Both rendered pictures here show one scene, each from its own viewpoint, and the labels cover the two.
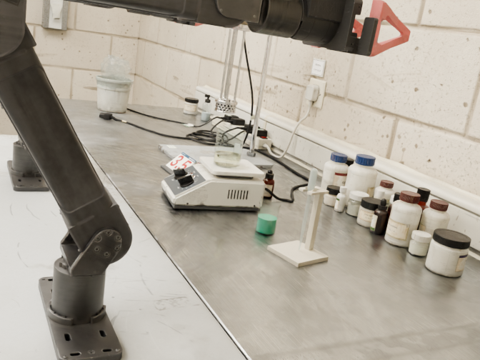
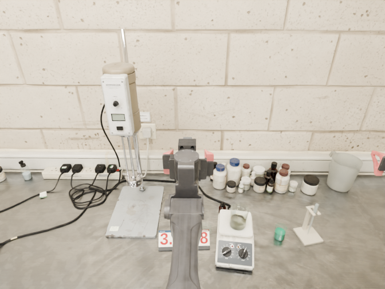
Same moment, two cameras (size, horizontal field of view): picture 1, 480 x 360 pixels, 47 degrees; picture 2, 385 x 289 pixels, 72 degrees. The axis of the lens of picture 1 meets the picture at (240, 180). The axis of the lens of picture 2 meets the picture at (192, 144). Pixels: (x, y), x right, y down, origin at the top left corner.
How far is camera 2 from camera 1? 1.30 m
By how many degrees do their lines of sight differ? 58
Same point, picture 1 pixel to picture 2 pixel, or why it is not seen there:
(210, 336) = not seen: outside the picture
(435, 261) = (313, 191)
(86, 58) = not seen: outside the picture
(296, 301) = (361, 258)
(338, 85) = (168, 123)
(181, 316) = not seen: outside the picture
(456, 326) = (361, 214)
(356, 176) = (238, 172)
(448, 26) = (247, 85)
